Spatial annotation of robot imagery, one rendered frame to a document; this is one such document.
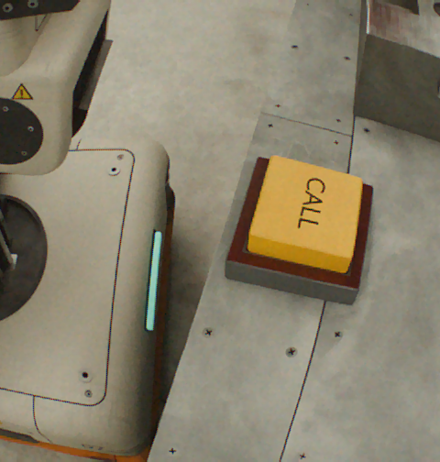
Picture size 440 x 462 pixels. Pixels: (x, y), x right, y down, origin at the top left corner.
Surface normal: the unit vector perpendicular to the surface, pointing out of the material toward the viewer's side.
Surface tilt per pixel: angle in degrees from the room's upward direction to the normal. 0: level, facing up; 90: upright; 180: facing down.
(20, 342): 0
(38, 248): 0
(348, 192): 0
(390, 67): 90
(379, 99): 90
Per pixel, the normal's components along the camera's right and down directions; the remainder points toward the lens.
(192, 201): 0.01, -0.56
